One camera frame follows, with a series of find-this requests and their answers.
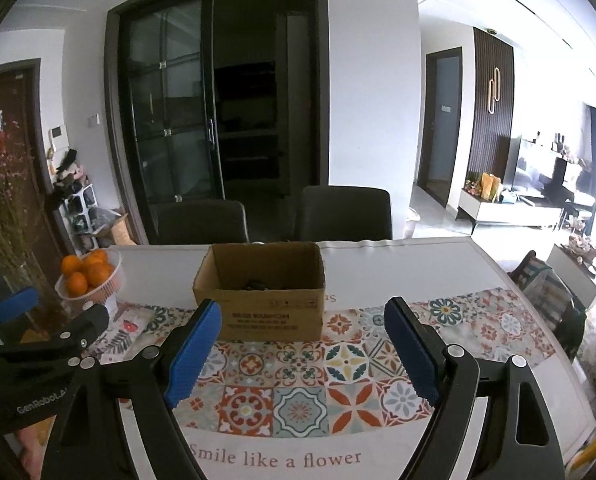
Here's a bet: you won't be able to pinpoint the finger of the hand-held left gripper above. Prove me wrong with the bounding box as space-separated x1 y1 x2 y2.
0 287 40 354
0 304 110 362

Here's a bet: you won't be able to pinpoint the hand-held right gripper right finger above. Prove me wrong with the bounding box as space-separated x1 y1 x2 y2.
383 296 566 480

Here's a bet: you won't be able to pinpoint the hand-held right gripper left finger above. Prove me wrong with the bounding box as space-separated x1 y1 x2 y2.
40 299 224 480

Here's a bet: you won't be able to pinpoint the brown cardboard box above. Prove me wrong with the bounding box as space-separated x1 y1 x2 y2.
193 241 327 342

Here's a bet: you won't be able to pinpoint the glass vase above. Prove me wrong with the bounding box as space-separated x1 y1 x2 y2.
0 255 73 342

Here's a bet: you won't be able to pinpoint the floral mushroom printed cloth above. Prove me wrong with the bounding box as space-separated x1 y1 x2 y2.
100 302 159 363

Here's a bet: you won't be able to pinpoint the white ribbed fruit bowl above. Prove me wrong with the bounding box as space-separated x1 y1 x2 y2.
54 249 124 318

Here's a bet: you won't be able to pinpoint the open cardboard box with bag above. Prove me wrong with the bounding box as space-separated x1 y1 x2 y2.
90 209 140 248

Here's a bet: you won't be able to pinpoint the white shoe shelf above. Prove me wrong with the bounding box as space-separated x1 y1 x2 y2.
53 185 99 256

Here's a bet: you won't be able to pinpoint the patterned tile-print table mat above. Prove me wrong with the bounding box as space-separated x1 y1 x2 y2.
98 239 596 480

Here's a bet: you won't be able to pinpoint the dried pink flowers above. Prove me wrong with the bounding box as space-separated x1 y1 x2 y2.
0 115 46 281

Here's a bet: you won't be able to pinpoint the dark dining chair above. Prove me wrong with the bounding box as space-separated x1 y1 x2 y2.
150 200 249 246
295 186 394 242

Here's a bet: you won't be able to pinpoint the chair with striped cloth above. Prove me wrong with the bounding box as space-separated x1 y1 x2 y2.
508 250 588 357

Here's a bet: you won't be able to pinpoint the white low cabinet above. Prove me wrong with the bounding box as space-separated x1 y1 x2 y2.
455 187 566 235

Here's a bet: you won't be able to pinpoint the yellow paper bags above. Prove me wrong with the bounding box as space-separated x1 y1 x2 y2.
479 172 502 202

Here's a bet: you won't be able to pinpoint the brown wooden door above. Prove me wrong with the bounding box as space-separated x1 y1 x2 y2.
0 59 56 261

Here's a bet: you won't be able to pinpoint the yellow object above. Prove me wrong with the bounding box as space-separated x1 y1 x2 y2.
567 431 596 480

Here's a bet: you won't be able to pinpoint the black glass sliding door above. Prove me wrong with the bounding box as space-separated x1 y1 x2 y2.
105 0 226 246

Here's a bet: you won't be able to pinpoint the dark hallway door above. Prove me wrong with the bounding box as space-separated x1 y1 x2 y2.
423 47 464 207

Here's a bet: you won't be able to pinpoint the white wall intercom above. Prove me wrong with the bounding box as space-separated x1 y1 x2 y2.
48 125 69 153

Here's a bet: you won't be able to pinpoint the dark slatted wall panel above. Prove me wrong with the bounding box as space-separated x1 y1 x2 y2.
467 27 516 196

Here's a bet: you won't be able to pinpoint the gold wall ornament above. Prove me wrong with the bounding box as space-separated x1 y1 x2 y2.
486 67 502 114

